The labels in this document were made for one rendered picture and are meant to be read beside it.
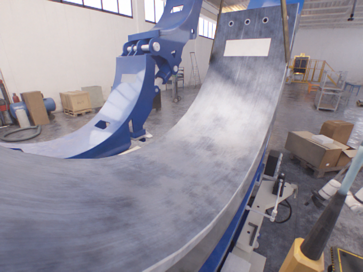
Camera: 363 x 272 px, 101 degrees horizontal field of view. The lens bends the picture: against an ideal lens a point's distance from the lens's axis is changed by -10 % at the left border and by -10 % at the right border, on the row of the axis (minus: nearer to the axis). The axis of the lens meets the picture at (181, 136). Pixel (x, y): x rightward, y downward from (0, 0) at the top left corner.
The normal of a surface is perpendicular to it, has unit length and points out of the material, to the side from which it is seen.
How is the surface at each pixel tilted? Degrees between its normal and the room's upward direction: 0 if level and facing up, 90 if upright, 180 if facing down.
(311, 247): 86
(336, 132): 90
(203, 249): 15
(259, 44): 75
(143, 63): 79
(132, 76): 70
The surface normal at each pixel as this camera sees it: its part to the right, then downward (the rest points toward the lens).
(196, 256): 0.15, -0.97
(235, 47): -0.57, 0.07
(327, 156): 0.12, 0.39
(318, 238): -0.77, 0.18
